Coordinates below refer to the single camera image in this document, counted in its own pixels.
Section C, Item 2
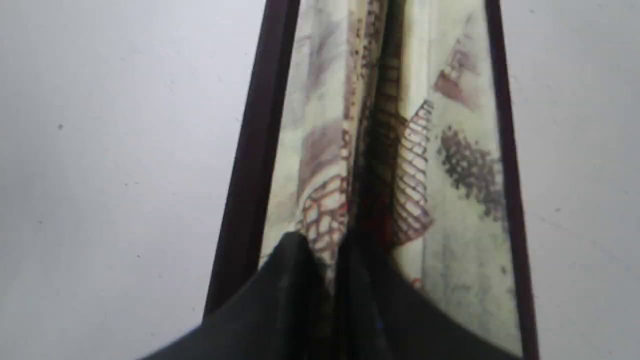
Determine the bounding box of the painted paper folding fan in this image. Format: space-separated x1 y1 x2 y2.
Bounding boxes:
203 0 540 360

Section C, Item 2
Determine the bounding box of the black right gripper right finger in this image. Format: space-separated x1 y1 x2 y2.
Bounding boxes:
336 230 517 360

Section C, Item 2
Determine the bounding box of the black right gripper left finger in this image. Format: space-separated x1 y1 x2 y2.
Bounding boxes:
146 232 333 360

